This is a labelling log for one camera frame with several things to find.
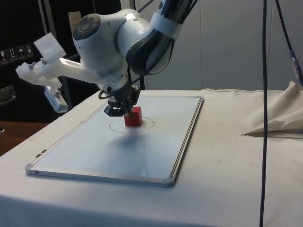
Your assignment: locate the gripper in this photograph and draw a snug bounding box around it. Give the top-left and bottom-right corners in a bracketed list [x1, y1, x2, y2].
[104, 85, 141, 120]

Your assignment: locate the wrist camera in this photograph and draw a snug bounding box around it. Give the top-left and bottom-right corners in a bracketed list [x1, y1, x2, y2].
[16, 32, 100, 113]

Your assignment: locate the black cable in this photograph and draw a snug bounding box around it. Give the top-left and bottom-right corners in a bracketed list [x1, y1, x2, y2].
[129, 35, 175, 90]
[258, 0, 272, 227]
[274, 0, 303, 87]

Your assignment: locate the whiteboard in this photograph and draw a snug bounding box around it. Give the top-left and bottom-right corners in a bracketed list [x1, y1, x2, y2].
[25, 96, 205, 189]

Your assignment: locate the black cabinet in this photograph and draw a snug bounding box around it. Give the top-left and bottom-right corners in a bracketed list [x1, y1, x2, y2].
[0, 0, 122, 123]

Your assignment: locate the red cube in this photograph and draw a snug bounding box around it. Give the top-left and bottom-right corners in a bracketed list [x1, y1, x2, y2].
[124, 106, 143, 127]

